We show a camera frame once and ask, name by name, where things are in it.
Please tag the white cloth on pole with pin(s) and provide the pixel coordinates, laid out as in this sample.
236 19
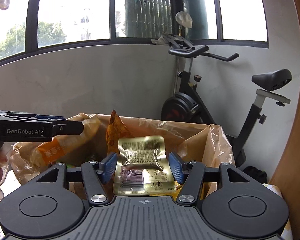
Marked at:
184 19

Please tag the orange white snack packet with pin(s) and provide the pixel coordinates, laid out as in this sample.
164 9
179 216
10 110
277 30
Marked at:
61 145

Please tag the brown cardboard box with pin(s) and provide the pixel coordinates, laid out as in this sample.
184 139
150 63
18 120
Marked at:
211 178

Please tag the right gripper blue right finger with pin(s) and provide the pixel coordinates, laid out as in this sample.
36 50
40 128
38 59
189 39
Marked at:
189 175

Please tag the clear plastic bag liner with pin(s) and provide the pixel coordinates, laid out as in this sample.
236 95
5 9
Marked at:
192 142

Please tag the orange snack bag in box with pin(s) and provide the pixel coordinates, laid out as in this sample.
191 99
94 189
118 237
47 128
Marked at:
116 129

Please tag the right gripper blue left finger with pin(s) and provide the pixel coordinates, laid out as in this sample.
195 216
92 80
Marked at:
95 175

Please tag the gold foil snack packet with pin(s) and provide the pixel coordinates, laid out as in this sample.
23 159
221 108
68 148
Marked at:
142 168

